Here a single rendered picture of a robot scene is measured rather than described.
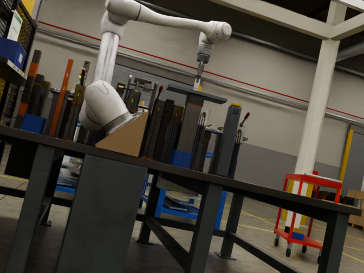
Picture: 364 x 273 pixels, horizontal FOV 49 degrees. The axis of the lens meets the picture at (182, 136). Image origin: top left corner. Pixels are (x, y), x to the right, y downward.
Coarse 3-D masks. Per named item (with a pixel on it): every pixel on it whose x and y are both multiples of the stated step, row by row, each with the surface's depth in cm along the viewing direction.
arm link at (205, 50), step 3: (201, 45) 246; (204, 45) 245; (207, 45) 245; (198, 48) 248; (201, 48) 246; (204, 48) 245; (207, 48) 245; (210, 48) 246; (198, 51) 247; (201, 51) 245; (204, 51) 245; (207, 51) 245; (210, 51) 247; (198, 54) 249; (201, 54) 246; (204, 54) 246; (207, 54) 246; (210, 54) 247
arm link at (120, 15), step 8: (112, 0) 221; (120, 0) 222; (128, 0) 224; (112, 8) 222; (120, 8) 222; (128, 8) 223; (136, 8) 225; (112, 16) 228; (120, 16) 227; (128, 16) 226; (136, 16) 227
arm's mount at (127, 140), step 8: (136, 120) 190; (144, 120) 190; (120, 128) 188; (128, 128) 189; (136, 128) 189; (144, 128) 190; (112, 136) 188; (120, 136) 188; (128, 136) 189; (136, 136) 189; (96, 144) 187; (104, 144) 187; (112, 144) 188; (120, 144) 188; (128, 144) 189; (136, 144) 189; (120, 152) 188; (128, 152) 188; (136, 152) 189
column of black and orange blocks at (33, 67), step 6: (36, 54) 246; (36, 60) 246; (30, 66) 245; (36, 66) 245; (30, 72) 244; (36, 72) 248; (30, 78) 245; (30, 84) 244; (24, 90) 243; (30, 90) 245; (24, 96) 243; (24, 102) 243; (24, 108) 243; (18, 114) 243; (18, 120) 242; (18, 126) 242
